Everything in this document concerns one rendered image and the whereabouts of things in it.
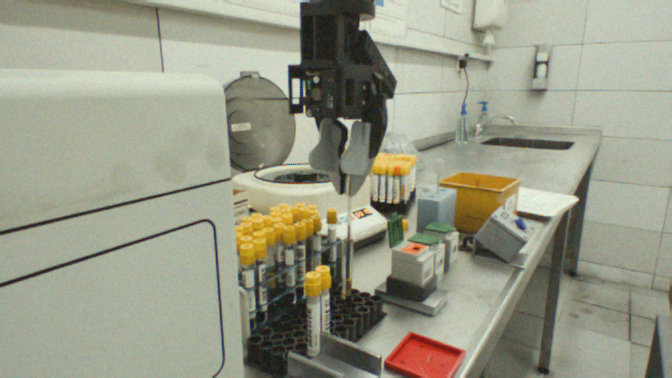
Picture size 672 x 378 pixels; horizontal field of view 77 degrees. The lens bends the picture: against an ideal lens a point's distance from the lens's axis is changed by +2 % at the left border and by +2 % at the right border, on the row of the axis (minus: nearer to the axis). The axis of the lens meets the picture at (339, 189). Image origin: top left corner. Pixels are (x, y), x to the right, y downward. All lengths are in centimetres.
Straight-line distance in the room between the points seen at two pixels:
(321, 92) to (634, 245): 273
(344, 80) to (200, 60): 62
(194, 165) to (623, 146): 283
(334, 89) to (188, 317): 29
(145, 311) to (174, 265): 2
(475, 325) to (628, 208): 246
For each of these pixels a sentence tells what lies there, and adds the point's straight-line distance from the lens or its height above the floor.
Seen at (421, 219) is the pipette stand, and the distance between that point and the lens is 77.
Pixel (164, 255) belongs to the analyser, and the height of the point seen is 111.
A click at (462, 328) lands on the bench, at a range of 58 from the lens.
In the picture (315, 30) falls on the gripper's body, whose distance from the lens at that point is 45.
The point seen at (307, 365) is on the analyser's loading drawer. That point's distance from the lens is 38.
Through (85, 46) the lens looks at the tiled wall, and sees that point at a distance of 88.
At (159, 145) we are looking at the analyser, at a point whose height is 115.
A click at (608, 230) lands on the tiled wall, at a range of 304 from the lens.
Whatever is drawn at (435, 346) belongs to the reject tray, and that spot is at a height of 88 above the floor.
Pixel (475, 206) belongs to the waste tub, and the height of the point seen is 94.
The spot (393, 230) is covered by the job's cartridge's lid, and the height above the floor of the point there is 97.
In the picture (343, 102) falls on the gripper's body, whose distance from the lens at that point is 42.
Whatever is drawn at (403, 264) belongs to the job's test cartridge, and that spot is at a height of 93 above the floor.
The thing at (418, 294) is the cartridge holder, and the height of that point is 90.
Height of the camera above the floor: 117
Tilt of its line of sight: 14 degrees down
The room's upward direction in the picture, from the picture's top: straight up
